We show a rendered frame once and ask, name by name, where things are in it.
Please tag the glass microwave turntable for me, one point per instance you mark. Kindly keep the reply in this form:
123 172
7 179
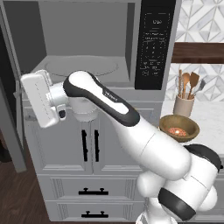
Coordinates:
84 65

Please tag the thin wooden stick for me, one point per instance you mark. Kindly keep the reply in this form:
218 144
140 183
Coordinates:
180 83

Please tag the grey cupboard door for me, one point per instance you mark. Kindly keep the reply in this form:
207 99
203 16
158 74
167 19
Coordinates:
113 151
58 145

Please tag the grey microwave oven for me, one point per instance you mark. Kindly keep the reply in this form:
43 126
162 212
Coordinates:
87 29

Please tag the grey metal spatula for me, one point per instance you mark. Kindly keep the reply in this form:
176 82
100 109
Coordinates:
200 86

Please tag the wooden spatula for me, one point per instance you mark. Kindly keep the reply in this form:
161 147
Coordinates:
193 80

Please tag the grey drawer front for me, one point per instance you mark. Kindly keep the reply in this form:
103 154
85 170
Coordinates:
64 186
67 211

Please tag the grey microwave door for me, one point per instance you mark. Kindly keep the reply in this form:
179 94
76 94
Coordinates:
12 140

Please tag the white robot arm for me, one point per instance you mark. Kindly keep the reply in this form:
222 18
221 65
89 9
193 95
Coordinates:
151 143

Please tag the brown wooden bowl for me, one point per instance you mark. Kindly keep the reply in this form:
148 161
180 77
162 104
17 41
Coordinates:
189 125

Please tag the wooden spoon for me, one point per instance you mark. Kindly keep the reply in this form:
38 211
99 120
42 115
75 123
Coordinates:
185 81

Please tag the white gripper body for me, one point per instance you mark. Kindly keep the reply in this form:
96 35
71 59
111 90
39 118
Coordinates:
39 96

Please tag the dark wooden shelf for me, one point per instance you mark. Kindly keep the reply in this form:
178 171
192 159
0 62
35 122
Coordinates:
198 52

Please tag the beige utensil pot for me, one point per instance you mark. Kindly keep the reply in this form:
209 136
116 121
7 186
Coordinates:
183 106

